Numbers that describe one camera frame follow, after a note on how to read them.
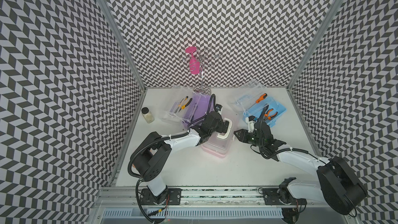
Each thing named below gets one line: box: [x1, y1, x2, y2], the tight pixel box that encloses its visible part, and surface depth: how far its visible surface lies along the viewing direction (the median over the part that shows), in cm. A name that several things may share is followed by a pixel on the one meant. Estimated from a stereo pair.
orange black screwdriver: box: [253, 92, 268, 106], surface depth 101 cm
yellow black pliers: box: [178, 95, 193, 113], surface depth 99 cm
